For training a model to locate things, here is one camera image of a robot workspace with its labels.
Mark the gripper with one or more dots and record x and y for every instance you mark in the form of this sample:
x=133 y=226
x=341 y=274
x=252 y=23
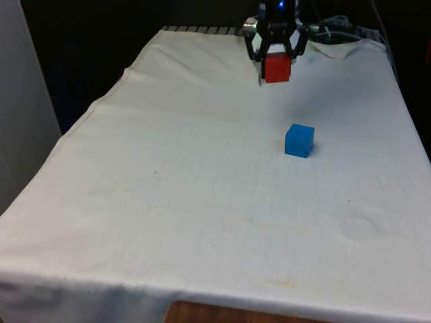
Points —
x=279 y=13

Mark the red cube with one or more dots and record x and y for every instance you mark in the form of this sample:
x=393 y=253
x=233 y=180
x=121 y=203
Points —
x=277 y=69

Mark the blue cube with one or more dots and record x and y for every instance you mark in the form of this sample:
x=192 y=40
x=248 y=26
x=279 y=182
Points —
x=299 y=141

